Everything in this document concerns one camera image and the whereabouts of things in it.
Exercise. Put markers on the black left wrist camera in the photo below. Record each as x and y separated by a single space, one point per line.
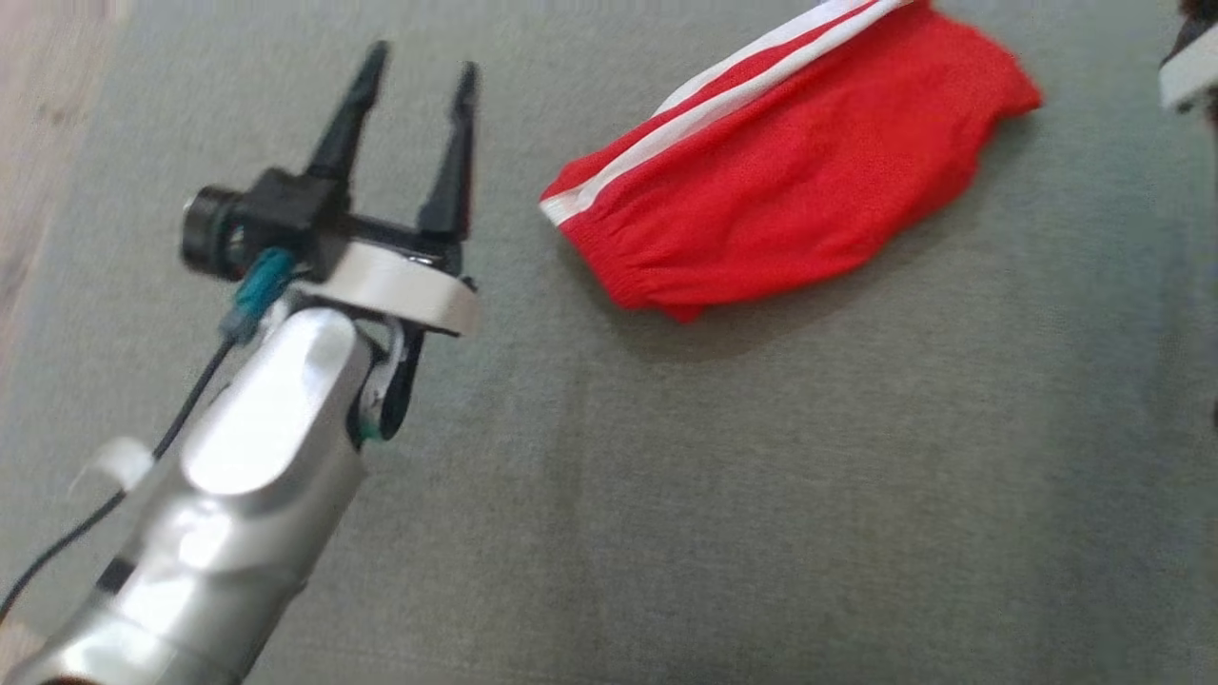
257 214

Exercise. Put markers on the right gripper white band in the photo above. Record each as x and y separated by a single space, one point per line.
1194 71

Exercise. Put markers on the grey fabric sofa ottoman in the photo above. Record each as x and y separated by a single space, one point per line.
761 495

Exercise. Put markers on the red basketball shorts white stripe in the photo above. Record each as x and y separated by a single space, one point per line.
809 171

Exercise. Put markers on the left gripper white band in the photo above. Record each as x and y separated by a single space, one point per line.
400 285

